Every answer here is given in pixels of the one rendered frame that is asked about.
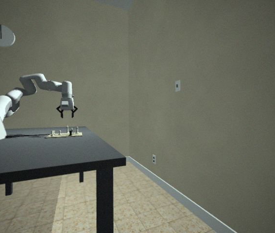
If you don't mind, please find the chessboard with chess pieces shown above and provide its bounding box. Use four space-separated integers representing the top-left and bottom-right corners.
46 133 82 138

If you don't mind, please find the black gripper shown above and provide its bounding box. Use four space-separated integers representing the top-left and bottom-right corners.
56 97 78 118

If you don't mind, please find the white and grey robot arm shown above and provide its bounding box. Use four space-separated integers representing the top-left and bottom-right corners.
0 74 74 121

